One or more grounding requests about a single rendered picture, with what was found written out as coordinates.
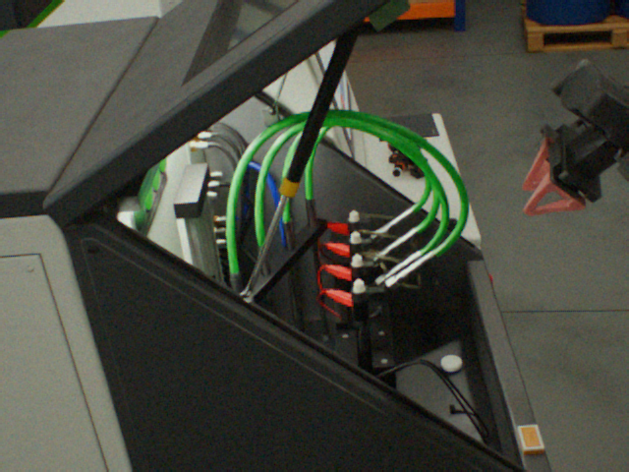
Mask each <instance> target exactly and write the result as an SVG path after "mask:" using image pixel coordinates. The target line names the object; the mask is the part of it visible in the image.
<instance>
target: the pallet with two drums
mask: <svg viewBox="0 0 629 472"><path fill-rule="evenodd" d="M611 2H612V3H611ZM521 4H522V5H521V23H522V26H524V37H525V38H527V44H526V45H527V53H541V52H562V51H584V50H606V49H627V48H629V41H628V34H629V23H623V22H629V0H521ZM588 24H595V25H588ZM544 26H557V27H544ZM571 35H579V36H592V35H608V40H609V42H595V43H574V44H553V45H543V38H544V37H552V36H571Z"/></svg>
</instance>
